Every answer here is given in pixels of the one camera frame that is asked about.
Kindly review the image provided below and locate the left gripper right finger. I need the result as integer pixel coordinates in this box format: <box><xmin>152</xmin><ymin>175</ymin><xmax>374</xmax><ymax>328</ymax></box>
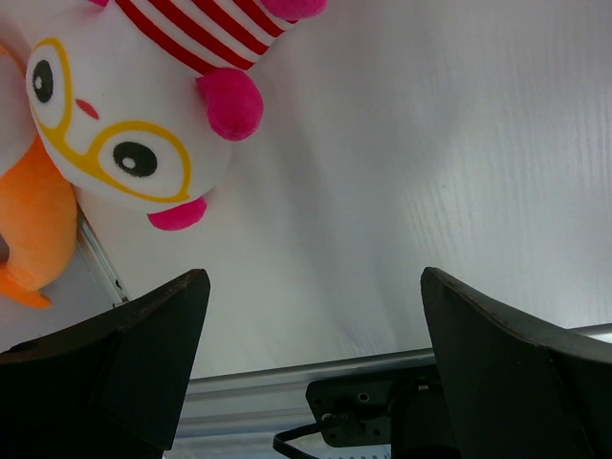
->
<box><xmin>420</xmin><ymin>268</ymin><xmax>611</xmax><ymax>458</ymax></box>

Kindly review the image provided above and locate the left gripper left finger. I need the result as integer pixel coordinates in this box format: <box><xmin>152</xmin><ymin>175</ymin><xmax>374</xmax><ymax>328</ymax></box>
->
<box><xmin>1</xmin><ymin>269</ymin><xmax>210</xmax><ymax>458</ymax></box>

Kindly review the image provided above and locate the pink panda plush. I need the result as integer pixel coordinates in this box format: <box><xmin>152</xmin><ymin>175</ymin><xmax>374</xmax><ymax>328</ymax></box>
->
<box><xmin>27</xmin><ymin>1</ymin><xmax>326</xmax><ymax>231</ymax></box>

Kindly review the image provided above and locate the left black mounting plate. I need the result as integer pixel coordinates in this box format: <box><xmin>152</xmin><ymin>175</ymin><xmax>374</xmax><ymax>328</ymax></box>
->
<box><xmin>272</xmin><ymin>367</ymin><xmax>455</xmax><ymax>459</ymax></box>

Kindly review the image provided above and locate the orange shark plush front-left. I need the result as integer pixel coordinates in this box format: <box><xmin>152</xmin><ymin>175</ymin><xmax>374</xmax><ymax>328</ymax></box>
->
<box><xmin>1</xmin><ymin>49</ymin><xmax>77</xmax><ymax>309</ymax></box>

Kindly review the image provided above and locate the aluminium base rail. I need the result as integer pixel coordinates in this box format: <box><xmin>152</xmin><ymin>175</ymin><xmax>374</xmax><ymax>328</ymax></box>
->
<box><xmin>79</xmin><ymin>209</ymin><xmax>611</xmax><ymax>449</ymax></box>

